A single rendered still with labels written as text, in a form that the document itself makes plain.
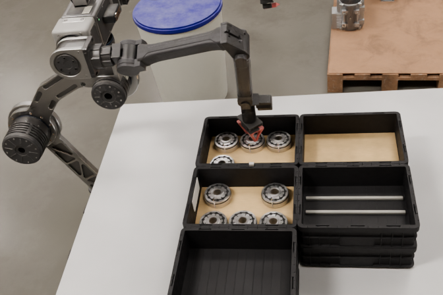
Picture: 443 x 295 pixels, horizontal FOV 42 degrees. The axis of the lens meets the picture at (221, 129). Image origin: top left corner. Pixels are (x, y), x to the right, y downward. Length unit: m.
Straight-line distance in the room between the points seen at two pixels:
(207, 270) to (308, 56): 2.64
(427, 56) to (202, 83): 1.52
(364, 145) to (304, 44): 2.23
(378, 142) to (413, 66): 1.66
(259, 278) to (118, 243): 0.65
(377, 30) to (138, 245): 2.67
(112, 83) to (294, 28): 2.66
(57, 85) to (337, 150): 1.20
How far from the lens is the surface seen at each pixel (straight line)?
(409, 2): 4.75
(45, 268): 3.37
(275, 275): 2.01
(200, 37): 1.85
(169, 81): 3.85
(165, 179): 2.56
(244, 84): 2.08
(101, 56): 1.97
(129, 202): 2.51
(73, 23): 2.09
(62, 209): 3.62
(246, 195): 2.24
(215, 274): 2.03
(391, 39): 4.30
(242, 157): 2.40
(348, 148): 2.40
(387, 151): 2.40
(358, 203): 2.20
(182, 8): 3.75
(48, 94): 2.60
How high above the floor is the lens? 2.47
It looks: 40 degrees down
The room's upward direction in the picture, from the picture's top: 10 degrees counter-clockwise
